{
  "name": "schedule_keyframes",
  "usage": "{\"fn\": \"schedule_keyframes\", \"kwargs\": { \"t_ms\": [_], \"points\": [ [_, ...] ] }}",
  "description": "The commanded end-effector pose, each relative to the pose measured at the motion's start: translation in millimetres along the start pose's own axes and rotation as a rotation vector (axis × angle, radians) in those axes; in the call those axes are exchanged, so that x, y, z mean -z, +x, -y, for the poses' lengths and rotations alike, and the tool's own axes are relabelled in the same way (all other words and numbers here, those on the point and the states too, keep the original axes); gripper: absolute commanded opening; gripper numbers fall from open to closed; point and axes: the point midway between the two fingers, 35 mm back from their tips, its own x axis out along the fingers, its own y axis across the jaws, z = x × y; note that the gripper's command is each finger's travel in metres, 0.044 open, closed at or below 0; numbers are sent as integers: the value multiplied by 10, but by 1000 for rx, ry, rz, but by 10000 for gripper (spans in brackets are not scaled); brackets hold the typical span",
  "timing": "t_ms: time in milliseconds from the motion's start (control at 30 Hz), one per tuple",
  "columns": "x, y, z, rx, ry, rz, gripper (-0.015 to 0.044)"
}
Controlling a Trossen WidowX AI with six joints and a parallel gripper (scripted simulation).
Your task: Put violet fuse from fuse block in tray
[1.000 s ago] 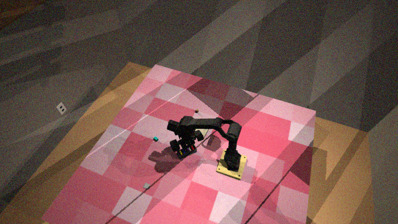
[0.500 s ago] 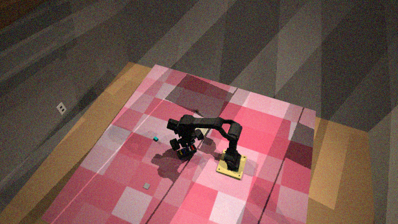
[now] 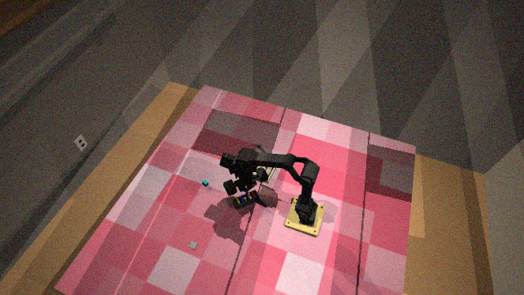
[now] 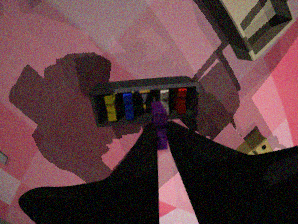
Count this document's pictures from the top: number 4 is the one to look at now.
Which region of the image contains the white fuse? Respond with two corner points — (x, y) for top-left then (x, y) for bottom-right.
(157, 88), (169, 116)

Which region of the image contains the black fuse block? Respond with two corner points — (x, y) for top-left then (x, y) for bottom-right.
(89, 76), (200, 127)

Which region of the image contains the olive-grey square tray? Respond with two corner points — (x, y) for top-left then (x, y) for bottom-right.
(202, 0), (295, 61)

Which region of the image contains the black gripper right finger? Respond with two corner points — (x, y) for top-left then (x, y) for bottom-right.
(166, 121), (298, 224)

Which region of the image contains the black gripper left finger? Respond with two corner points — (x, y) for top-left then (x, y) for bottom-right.
(19, 123), (160, 224)

